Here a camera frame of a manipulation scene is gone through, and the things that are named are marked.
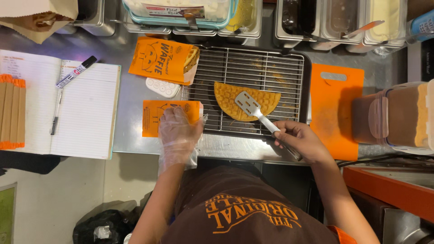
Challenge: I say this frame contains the person's right hand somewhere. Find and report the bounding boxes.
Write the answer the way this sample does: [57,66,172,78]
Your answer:
[272,121,335,166]

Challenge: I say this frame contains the person's left hand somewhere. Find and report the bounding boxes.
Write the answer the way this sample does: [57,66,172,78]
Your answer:
[158,107,204,160]

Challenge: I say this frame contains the metal slotted spatula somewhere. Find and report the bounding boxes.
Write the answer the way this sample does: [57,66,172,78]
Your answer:
[235,90,303,161]

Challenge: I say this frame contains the orange cutting board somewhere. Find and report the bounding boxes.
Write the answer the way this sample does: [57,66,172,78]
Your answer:
[309,63,365,161]

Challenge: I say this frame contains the white button timer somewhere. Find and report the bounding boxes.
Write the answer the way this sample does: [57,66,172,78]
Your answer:
[146,77,182,99]

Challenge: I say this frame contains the folded golden waffle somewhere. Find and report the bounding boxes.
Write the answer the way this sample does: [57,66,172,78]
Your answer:
[214,81,281,122]

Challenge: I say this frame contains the orange paper sleeve with waffle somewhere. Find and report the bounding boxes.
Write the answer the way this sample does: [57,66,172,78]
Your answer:
[128,37,200,86]

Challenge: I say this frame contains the waffle inside paper sleeve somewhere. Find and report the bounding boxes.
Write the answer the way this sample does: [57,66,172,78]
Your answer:
[183,46,200,74]

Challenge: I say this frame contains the brown printed shirt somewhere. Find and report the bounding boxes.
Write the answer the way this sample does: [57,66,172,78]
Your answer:
[160,165,357,244]

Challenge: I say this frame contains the open lined notebook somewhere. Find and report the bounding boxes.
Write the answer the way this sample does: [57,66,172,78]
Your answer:
[0,49,121,160]

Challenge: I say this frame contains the orange edged counter unit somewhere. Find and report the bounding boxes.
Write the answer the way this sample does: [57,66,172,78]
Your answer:
[342,165,434,223]

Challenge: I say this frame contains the clear plastic container with clasp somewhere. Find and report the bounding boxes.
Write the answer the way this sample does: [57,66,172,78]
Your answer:
[352,79,434,156]

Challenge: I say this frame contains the shallow steel pan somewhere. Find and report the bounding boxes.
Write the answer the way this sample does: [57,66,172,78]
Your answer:
[123,10,217,37]

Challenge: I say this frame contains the black rubbish bag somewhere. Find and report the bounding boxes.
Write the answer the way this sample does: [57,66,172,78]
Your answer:
[72,209,144,244]

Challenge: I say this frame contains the black and white marker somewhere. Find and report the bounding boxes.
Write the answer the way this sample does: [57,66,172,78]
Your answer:
[56,56,98,89]

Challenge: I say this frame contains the steel pan with dark sauce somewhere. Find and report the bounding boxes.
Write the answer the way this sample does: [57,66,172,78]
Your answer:
[274,0,327,49]

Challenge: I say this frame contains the slim black pen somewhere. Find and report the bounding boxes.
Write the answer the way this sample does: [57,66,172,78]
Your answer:
[50,89,64,136]

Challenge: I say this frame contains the teal rimmed plastic food box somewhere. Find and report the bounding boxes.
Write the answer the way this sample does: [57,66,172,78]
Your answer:
[122,0,239,30]

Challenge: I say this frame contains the translucent orange scraper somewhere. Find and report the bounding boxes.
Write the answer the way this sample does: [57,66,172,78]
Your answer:
[341,20,386,39]

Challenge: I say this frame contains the steel pan with brown spread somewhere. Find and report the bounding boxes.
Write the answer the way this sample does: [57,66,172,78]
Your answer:
[311,0,368,51]

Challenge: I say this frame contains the steel pan with yellow filling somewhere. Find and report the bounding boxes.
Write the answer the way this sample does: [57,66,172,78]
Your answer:
[218,0,263,38]

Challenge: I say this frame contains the steel bin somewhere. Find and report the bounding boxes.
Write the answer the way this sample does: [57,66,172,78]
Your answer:
[382,208,434,244]

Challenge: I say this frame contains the empty steel pan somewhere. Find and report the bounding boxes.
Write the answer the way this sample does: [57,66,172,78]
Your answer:
[55,0,116,37]

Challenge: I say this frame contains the steel pan with cream spread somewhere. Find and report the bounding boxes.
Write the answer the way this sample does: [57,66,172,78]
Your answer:
[347,0,408,54]

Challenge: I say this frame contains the blue labelled bottle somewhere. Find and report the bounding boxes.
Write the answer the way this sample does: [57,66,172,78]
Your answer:
[406,9,434,43]

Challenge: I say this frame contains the stack of brown paper sleeves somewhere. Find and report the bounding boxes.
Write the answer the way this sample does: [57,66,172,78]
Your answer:
[0,74,26,150]

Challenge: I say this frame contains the brown paper bag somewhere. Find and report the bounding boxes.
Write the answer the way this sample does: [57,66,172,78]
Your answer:
[0,0,79,45]

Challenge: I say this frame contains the green board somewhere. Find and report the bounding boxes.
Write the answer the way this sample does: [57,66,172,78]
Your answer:
[0,183,17,244]

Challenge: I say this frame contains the wire cooling rack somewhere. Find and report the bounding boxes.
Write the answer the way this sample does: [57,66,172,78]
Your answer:
[182,46,305,133]

